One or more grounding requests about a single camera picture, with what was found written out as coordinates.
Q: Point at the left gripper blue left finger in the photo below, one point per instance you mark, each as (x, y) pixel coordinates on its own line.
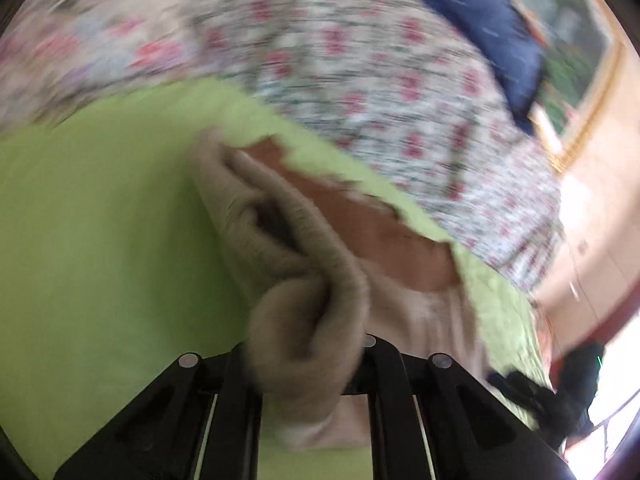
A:
(237, 377)

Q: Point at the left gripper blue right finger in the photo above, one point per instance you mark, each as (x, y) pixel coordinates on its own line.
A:
(381, 367)

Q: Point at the beige knit sweater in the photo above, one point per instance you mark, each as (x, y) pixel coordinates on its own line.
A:
(323, 267)

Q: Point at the lime green bed sheet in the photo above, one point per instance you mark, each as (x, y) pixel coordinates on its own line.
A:
(110, 267)

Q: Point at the rose floral quilt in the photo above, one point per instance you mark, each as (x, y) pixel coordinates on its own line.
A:
(391, 82)

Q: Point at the gold framed landscape painting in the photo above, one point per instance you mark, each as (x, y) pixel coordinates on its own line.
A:
(583, 50)

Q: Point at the dark blue pillow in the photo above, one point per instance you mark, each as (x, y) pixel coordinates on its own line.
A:
(508, 43)

